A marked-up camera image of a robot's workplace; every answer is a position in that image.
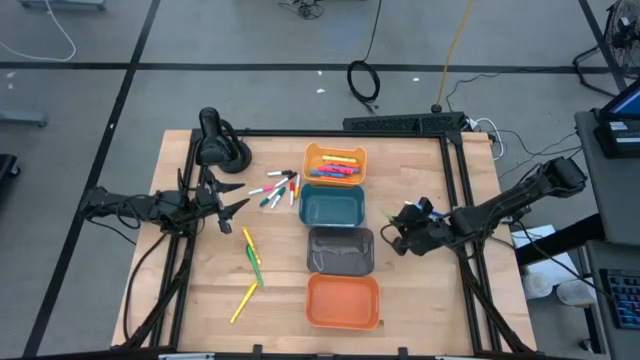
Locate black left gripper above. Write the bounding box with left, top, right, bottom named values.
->
left=193, top=168, right=251, bottom=235

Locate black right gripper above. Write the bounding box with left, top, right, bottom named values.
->
left=392, top=196, right=454, bottom=254

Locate yellow highlighter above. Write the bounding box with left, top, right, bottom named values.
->
left=229, top=280, right=260, bottom=325
left=241, top=226, right=263, bottom=266

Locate green highlighter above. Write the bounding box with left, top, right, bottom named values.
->
left=245, top=243, right=265, bottom=287

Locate dark grey plastic bin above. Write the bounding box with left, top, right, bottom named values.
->
left=306, top=226, right=376, bottom=278

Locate teal plastic bin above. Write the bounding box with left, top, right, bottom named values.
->
left=298, top=182, right=367, bottom=229

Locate yellow plastic bin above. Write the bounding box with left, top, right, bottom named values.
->
left=302, top=142, right=369, bottom=189

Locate orange plastic bin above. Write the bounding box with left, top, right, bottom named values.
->
left=305, top=272, right=382, bottom=332

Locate white round container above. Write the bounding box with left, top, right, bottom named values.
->
left=522, top=271, right=554, bottom=300
left=556, top=279, right=596, bottom=307

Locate black desk beam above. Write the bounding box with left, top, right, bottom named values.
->
left=514, top=213, right=607, bottom=267

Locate grey desk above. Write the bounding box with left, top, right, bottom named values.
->
left=574, top=109, right=640, bottom=246
left=584, top=239, right=640, bottom=360

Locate grey stand foot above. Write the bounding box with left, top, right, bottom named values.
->
left=0, top=110, right=49, bottom=128

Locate black floor object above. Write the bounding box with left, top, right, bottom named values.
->
left=0, top=153, right=21, bottom=194

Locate black device box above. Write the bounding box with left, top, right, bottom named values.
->
left=593, top=117, right=640, bottom=159

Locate black keyboard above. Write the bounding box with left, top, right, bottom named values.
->
left=598, top=268, right=640, bottom=331

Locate laptop screen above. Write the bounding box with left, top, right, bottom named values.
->
left=599, top=79, right=640, bottom=121

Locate grey cart base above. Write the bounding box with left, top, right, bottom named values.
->
left=19, top=0, right=107, bottom=12

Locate black floor fan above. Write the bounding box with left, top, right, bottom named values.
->
left=572, top=0, right=640, bottom=99

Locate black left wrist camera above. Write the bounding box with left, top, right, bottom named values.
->
left=192, top=183, right=216, bottom=210

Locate black aluminium table frame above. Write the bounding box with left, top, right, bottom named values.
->
left=112, top=127, right=539, bottom=360

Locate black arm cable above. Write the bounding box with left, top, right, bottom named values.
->
left=121, top=230, right=171, bottom=344

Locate white power cable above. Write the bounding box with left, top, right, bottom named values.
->
left=469, top=117, right=504, bottom=162

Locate coiled black cable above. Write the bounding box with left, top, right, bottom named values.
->
left=347, top=0, right=384, bottom=114

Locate yellow cable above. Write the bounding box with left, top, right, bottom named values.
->
left=432, top=0, right=475, bottom=114

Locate black cable tangle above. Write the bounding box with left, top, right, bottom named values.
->
left=279, top=0, right=326, bottom=20

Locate white floor cable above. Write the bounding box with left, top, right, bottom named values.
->
left=0, top=0, right=78, bottom=63

